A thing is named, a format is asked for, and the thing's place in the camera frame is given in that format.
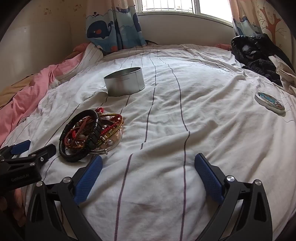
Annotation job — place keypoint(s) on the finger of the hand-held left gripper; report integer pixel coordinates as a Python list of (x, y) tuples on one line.
[(44, 153), (21, 146)]

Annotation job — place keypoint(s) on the cream cloth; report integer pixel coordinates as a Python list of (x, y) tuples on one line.
[(285, 69)]

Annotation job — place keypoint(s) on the round silver metal tin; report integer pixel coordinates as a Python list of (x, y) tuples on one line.
[(124, 84)]

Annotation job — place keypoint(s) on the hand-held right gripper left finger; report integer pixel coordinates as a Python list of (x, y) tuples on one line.
[(89, 180)]

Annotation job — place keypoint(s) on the whale print curtain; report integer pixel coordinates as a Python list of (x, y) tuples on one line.
[(108, 27)]

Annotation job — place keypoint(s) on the pink quilt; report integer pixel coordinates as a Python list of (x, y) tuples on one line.
[(37, 88)]

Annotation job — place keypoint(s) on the white striped bed sheet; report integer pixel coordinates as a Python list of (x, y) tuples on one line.
[(161, 115)]

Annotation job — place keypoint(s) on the tan cloth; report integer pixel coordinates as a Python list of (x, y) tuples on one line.
[(13, 90)]

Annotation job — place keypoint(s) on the window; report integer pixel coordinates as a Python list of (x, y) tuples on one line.
[(185, 7)]

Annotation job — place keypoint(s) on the black clothes pile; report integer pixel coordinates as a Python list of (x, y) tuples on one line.
[(254, 46)]

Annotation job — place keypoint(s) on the dark knitted cloth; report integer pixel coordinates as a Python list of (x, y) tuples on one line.
[(263, 67)]

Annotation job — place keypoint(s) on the salmon cloth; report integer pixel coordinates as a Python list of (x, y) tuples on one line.
[(81, 47)]

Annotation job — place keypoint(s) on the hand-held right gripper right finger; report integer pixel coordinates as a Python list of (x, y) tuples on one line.
[(208, 178)]

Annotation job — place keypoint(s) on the round tin lid turquoise print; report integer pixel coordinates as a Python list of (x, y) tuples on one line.
[(270, 103)]

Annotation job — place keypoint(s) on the tree print curtain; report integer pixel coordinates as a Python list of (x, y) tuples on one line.
[(266, 20)]

